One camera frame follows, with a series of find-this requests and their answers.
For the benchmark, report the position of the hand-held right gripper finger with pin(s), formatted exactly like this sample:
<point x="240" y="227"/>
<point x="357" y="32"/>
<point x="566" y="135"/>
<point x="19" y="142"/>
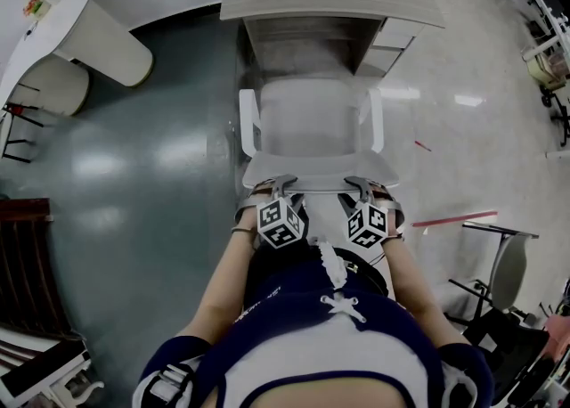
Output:
<point x="366" y="192"/>
<point x="346" y="208"/>

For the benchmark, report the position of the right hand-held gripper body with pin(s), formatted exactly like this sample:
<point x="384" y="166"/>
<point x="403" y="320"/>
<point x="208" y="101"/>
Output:
<point x="367" y="226"/>

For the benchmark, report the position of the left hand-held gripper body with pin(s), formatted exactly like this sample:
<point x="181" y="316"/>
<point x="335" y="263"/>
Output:
<point x="280" y="223"/>

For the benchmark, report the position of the white chair with grey mesh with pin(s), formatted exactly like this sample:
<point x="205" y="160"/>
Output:
<point x="307" y="121"/>

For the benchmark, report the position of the person's left forearm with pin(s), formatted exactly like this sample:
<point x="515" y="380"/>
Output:
<point x="218" y="281"/>

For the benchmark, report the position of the person's right forearm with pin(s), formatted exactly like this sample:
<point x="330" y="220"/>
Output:
<point x="418" y="290"/>

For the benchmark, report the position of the black mesh office chair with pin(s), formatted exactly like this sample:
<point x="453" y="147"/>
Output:
<point x="512" y="353"/>

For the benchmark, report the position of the person's left hand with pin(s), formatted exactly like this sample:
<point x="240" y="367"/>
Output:
<point x="263" y="188"/>

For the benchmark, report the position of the person's right hand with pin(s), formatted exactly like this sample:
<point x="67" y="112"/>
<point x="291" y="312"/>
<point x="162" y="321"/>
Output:
<point x="383" y="194"/>

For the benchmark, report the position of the thin dark wrist band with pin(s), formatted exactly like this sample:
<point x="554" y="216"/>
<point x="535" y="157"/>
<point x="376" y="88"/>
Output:
<point x="240" y="230"/>

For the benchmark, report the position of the person's black trousers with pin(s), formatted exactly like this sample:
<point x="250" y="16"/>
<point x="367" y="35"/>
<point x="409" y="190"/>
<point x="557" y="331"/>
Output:
<point x="276" y="268"/>

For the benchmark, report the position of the long red floor strip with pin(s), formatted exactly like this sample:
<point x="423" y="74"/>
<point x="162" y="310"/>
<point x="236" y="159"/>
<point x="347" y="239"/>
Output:
<point x="454" y="219"/>

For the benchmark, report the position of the person's navy white top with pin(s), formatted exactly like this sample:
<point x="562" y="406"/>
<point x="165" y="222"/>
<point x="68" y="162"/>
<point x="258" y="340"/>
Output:
<point x="311" y="344"/>

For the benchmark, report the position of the cream bin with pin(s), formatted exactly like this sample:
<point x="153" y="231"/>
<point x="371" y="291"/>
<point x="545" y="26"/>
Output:
<point x="543" y="67"/>

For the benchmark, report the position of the white work table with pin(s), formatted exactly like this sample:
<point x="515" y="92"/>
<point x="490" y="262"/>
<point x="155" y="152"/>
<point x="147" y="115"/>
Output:
<point x="550" y="18"/>

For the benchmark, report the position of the dark wooden slatted bench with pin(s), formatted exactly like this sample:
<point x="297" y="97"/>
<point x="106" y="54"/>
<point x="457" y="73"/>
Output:
<point x="26" y="272"/>

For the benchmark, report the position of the black white metal rack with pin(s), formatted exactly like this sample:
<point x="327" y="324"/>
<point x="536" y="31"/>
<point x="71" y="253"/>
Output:
<point x="44" y="366"/>

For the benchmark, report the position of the white curved table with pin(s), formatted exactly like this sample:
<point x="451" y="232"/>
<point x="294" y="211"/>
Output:
<point x="40" y="41"/>

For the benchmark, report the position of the red flowers in box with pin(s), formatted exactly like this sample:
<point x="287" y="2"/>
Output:
<point x="34" y="5"/>

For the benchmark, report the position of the grey chair with black frame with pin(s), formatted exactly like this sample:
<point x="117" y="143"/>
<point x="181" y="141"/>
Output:
<point x="512" y="272"/>

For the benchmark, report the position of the black metal frame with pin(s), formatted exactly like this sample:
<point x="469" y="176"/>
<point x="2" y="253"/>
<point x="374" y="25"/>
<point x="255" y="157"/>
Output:
<point x="20" y="108"/>

